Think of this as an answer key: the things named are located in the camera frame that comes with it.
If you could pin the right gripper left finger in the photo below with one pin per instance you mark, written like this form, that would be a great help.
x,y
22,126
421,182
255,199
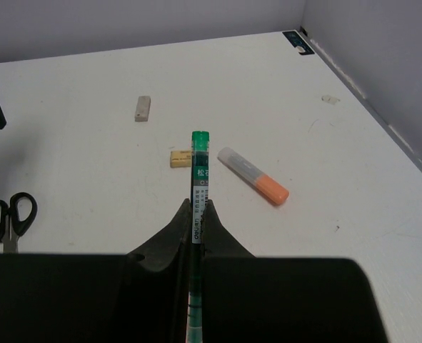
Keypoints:
x,y
141,296

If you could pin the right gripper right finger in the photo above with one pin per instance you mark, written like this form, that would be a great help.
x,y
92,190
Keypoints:
x,y
272,299

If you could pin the orange-capped highlighter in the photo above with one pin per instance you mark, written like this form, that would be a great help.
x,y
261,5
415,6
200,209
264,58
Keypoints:
x,y
248,172

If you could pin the small tan eraser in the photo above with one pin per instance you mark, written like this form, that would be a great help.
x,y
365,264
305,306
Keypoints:
x,y
180,159

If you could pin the green gel pen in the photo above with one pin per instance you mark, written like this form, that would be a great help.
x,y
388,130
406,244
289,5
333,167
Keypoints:
x,y
199,197

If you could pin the grey rectangular eraser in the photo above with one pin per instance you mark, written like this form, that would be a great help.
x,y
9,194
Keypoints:
x,y
142,109

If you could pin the small clear tape scrap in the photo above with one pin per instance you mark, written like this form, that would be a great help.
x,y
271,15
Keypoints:
x,y
330,99

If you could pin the right blue corner label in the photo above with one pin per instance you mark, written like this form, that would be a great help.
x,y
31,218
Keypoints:
x,y
298,43

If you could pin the black-handled scissors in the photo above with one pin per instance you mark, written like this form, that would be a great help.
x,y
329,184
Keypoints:
x,y
12,227

